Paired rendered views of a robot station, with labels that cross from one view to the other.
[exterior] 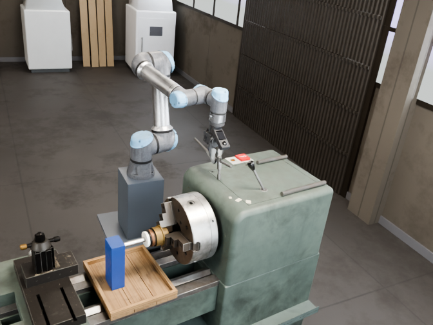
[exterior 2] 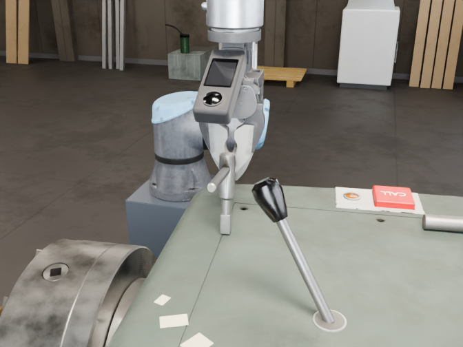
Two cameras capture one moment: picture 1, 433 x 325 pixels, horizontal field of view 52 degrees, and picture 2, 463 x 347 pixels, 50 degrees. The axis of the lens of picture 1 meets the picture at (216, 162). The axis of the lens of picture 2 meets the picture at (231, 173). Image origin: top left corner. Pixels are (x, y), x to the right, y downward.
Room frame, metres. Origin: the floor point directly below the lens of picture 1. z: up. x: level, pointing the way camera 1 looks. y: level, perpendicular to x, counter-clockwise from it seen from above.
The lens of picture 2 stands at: (1.44, -0.46, 1.61)
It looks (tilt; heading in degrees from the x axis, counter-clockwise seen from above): 23 degrees down; 45
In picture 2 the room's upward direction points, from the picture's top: straight up
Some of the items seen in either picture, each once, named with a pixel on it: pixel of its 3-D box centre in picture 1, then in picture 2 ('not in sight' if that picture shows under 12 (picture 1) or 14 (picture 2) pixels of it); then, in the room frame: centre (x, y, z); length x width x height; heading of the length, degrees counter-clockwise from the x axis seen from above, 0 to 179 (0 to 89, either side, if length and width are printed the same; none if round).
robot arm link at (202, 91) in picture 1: (202, 95); not in sight; (1.98, 0.10, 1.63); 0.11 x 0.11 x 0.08; 44
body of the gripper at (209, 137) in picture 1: (214, 132); (235, 73); (1.93, 0.02, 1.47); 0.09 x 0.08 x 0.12; 35
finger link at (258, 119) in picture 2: not in sight; (247, 120); (1.92, -0.01, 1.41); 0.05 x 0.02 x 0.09; 125
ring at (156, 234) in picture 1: (156, 236); not in sight; (1.61, 0.23, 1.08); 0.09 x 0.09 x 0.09; 35
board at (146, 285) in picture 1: (129, 278); not in sight; (1.53, 0.33, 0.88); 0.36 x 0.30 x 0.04; 35
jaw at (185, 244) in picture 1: (181, 242); not in sight; (1.58, 0.11, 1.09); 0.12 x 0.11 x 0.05; 35
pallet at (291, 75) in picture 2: not in sight; (263, 75); (6.86, 4.33, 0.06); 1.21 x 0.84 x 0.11; 119
